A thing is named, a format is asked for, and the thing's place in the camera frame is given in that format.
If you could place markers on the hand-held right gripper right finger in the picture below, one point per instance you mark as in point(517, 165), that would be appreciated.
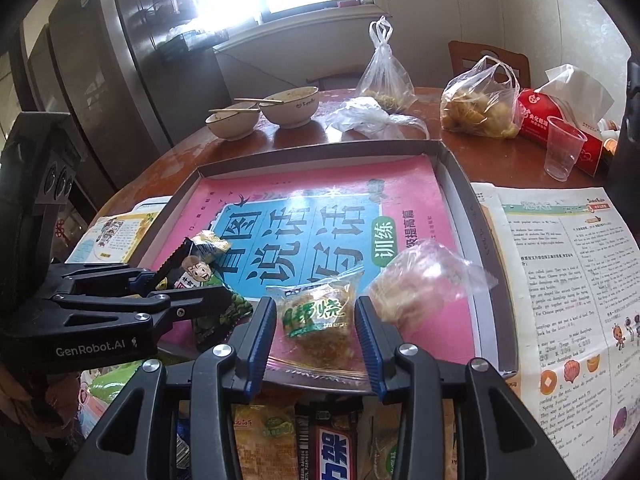
point(367, 347)

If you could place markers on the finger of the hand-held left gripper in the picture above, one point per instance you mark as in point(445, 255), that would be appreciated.
point(190, 305)
point(100, 277)

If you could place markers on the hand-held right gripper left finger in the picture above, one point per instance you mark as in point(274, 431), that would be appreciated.
point(262, 345)

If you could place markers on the green pea snack packet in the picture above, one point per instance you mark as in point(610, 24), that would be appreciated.
point(222, 317)

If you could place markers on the clear-wrapped pastry green label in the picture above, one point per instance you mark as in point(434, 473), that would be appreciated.
point(380, 440)
point(315, 317)

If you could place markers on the clear bag of crackers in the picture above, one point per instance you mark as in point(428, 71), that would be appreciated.
point(420, 290)

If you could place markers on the yellow snack packet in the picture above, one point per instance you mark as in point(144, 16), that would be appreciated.
point(262, 435)

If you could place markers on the chocolate bar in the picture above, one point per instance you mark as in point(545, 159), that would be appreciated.
point(327, 445)

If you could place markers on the dark blue snack packet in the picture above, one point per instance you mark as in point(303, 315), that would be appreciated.
point(184, 445)

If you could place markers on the grey shallow cardboard box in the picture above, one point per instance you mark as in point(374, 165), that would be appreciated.
point(480, 260)

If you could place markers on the person's patterned clothing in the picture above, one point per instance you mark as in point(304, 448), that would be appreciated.
point(30, 410)

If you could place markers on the pink and blue workbook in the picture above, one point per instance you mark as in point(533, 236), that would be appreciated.
point(310, 180)

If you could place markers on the beige ceramic bowl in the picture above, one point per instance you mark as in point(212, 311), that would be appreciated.
point(290, 107)
point(232, 125)

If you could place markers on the stainless steel refrigerator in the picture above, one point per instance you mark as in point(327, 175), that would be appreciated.
point(125, 60)

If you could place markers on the golden chopstick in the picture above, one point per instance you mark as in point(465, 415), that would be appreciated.
point(252, 99)

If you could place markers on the crumpled white plastic bag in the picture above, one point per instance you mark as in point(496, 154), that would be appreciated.
point(370, 117)

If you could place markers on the plastic bag of fried food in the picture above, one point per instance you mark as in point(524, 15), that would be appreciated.
point(477, 105)

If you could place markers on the tied clear plastic bag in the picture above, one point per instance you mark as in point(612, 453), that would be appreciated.
point(385, 75)

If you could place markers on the clear plastic cup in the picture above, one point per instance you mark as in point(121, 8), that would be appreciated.
point(562, 152)

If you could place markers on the red tissue pack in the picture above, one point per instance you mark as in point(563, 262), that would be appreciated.
point(540, 120)

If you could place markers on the brown wooden chair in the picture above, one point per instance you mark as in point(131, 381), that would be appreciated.
point(465, 57)

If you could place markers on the black thermos flask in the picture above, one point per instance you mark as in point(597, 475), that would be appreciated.
point(627, 120)

